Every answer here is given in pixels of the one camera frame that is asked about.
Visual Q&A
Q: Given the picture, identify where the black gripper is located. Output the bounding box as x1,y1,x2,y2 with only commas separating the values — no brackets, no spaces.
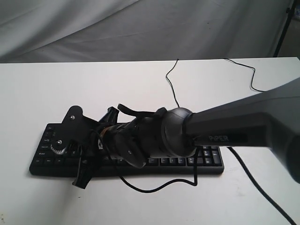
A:
73,105,150,189

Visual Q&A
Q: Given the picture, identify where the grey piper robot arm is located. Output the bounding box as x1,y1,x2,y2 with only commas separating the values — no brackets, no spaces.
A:
73,79,300,189

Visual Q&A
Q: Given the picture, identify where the black acer keyboard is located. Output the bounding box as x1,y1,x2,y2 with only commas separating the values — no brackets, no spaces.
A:
29,123,224,178

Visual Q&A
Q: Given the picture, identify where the grey backdrop cloth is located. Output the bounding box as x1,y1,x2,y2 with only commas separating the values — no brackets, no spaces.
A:
0,0,292,63

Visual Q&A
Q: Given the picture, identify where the black tripod stand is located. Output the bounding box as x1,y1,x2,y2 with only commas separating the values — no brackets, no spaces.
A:
273,0,297,58

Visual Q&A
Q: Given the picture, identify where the thin black keyboard cable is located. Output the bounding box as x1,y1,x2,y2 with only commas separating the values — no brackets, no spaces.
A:
165,58,180,107

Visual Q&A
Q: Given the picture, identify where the black braided camera cable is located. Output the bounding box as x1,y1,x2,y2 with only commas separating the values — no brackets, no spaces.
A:
89,131,295,225

